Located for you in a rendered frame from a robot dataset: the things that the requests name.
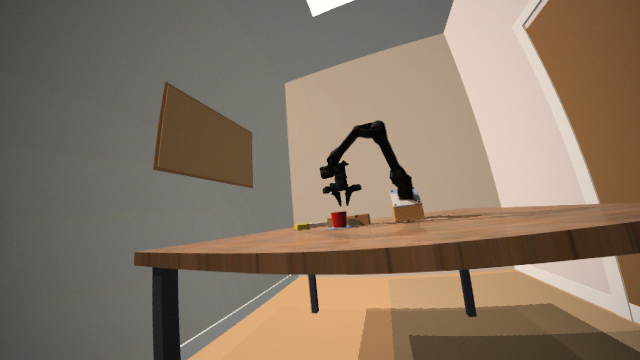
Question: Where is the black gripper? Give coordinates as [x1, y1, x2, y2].
[323, 174, 362, 207]

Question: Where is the red cup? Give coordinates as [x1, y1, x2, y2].
[331, 212, 347, 228]

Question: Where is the tan long rectangular bar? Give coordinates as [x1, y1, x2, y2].
[327, 214, 370, 228]

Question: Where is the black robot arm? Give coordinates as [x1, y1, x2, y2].
[320, 120, 413, 200]

